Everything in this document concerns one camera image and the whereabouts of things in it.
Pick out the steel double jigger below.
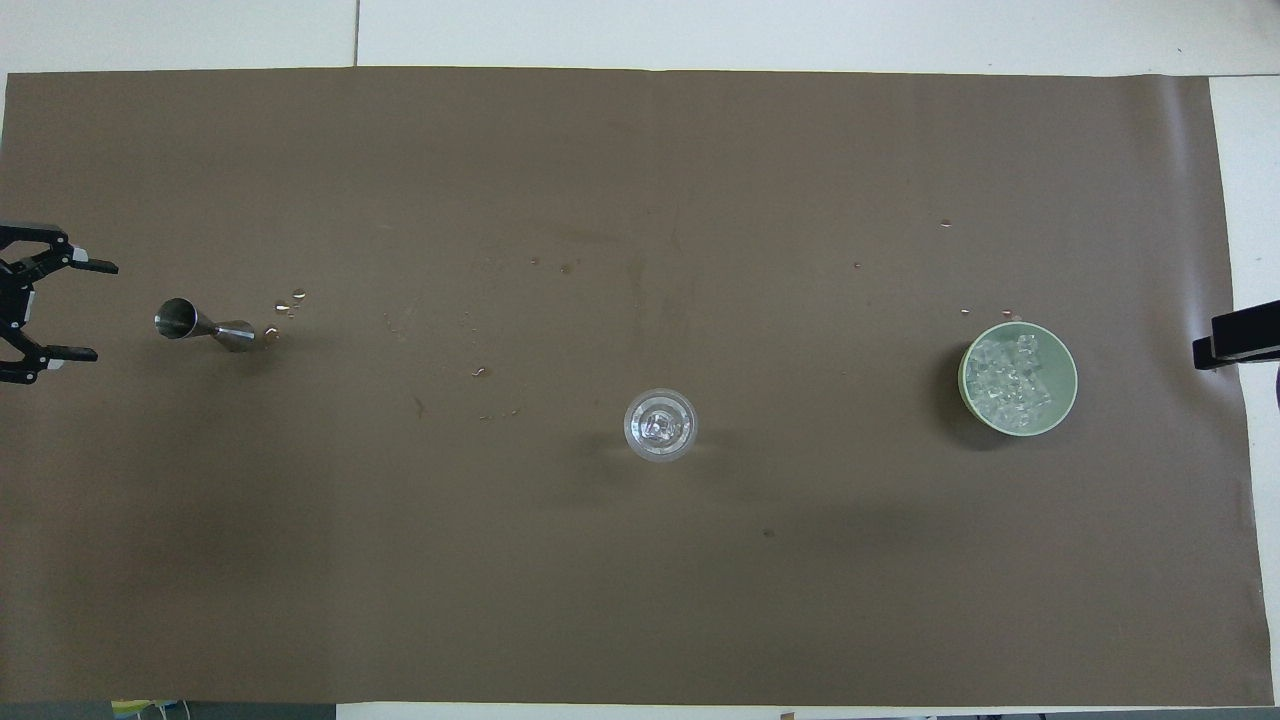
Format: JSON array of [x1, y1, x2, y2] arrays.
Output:
[[154, 297, 258, 354]]

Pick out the green bowl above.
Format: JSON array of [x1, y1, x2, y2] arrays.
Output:
[[957, 319, 1080, 440]]

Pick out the ice cubes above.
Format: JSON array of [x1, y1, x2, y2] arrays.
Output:
[[968, 333, 1059, 423]]

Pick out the clear drinking glass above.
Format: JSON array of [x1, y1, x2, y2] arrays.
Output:
[[623, 387, 699, 465]]

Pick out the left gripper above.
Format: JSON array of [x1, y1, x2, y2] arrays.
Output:
[[0, 222, 120, 386]]

